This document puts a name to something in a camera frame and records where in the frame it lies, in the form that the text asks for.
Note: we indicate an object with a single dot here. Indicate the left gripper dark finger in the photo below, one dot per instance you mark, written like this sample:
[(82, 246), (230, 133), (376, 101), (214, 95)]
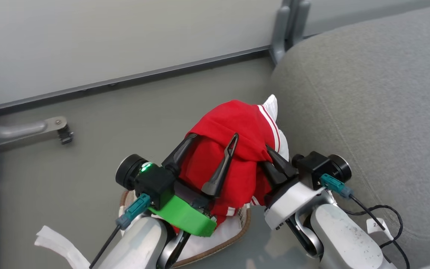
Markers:
[(220, 172), (180, 151)]

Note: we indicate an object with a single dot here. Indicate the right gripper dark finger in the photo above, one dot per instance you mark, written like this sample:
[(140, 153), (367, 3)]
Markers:
[(280, 160), (273, 177)]

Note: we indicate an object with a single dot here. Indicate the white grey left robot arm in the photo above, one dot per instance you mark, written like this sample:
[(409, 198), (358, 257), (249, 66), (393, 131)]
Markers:
[(140, 243)]

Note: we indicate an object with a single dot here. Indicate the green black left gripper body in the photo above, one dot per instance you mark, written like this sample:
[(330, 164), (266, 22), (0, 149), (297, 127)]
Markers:
[(185, 216)]

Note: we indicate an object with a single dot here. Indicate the red white-striped garment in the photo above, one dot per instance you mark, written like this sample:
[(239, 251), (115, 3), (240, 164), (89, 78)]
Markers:
[(237, 127)]

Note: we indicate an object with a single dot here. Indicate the grey metal partition post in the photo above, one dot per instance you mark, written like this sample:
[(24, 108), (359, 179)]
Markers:
[(289, 28)]

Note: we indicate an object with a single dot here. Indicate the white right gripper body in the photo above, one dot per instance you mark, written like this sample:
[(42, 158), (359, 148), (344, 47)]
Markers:
[(293, 203)]

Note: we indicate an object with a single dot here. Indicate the dark grey partition base rail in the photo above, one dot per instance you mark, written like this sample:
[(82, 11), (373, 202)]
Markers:
[(125, 79)]

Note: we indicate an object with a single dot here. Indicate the grey fabric sofa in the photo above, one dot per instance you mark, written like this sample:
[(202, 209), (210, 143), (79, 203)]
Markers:
[(379, 104)]

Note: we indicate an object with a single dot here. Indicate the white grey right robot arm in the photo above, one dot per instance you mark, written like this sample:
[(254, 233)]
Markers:
[(345, 243)]

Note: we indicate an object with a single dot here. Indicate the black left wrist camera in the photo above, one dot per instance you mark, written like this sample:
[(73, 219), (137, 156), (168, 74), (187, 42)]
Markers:
[(154, 183)]

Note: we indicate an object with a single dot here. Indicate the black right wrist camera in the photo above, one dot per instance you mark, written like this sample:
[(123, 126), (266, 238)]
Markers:
[(317, 168)]

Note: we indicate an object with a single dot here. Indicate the white-lined brown-rimmed laundry basket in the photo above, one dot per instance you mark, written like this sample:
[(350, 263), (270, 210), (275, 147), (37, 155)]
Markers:
[(222, 237)]

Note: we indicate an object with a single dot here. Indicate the small black caster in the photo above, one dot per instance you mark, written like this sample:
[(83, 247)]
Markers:
[(66, 135)]

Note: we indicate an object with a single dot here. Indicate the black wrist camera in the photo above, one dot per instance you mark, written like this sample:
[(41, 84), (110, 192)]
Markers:
[(154, 183), (317, 168)]

